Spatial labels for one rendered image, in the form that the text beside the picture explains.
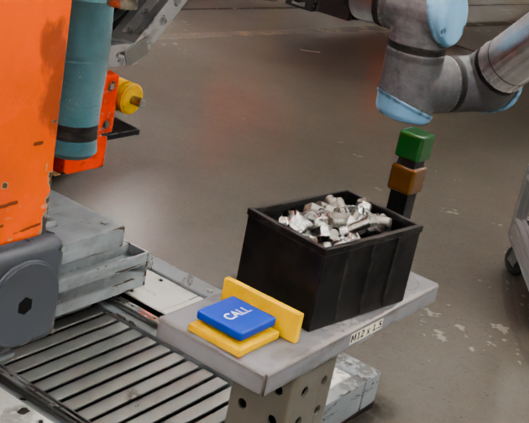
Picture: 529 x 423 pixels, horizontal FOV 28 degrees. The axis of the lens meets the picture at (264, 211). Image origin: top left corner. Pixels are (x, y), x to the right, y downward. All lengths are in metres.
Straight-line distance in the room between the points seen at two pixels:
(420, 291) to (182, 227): 1.30
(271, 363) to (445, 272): 1.60
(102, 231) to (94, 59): 0.53
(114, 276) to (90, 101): 0.54
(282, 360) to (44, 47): 0.45
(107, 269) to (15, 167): 0.87
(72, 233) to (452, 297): 1.04
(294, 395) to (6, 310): 0.44
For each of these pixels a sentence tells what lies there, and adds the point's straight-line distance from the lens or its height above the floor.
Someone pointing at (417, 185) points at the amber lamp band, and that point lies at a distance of 1.52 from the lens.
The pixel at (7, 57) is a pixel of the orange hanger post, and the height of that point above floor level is 0.75.
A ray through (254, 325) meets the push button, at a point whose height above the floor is 0.48.
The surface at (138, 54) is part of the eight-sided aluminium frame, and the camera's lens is 1.89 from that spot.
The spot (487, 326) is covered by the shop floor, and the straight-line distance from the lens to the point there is 2.57.
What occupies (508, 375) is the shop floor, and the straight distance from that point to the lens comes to 2.37.
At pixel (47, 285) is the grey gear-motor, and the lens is 1.58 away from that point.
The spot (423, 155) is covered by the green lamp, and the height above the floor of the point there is 0.63.
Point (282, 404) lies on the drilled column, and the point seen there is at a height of 0.33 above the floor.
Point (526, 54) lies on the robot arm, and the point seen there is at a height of 0.78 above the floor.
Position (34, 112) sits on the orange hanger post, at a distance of 1.22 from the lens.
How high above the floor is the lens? 1.05
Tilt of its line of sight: 21 degrees down
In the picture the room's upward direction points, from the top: 11 degrees clockwise
